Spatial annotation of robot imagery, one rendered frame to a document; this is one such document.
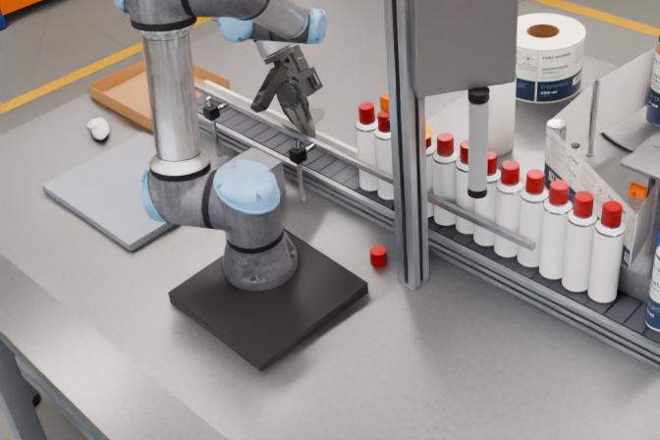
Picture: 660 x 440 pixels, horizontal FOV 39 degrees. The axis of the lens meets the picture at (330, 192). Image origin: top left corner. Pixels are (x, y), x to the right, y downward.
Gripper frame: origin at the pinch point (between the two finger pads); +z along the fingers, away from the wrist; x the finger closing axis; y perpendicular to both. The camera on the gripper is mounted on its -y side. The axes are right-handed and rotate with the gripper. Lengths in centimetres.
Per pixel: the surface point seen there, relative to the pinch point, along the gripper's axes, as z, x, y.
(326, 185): 10.7, -5.3, -5.0
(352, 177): 11.5, -8.9, -0.3
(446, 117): 11.8, -9.6, 32.2
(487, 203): 21, -48, -2
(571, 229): 27, -65, -3
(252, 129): -5.3, 20.0, -0.5
